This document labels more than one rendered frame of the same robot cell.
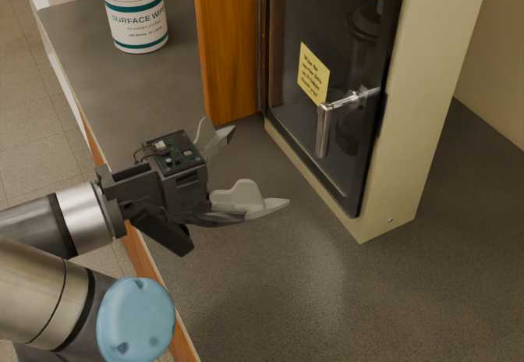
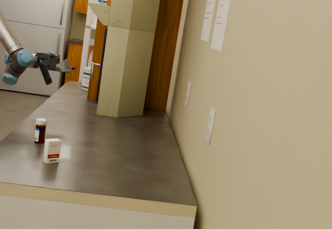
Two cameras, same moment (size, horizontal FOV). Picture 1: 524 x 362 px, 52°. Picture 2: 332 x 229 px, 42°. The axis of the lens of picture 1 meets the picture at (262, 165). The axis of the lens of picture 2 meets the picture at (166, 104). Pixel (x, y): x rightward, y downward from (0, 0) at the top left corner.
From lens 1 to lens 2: 1.96 m
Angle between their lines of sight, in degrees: 40
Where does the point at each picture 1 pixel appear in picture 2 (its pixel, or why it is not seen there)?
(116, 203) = (37, 57)
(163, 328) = (28, 58)
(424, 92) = (113, 63)
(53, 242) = not seen: hidden behind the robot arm
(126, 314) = (24, 51)
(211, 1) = (95, 57)
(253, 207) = (62, 68)
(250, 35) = not seen: hidden behind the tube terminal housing
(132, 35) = (86, 83)
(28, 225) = not seen: hidden behind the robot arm
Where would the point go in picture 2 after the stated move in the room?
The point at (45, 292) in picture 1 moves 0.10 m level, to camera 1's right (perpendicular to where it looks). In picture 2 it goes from (16, 42) to (31, 45)
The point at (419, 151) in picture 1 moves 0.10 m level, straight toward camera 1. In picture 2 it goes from (114, 85) to (99, 85)
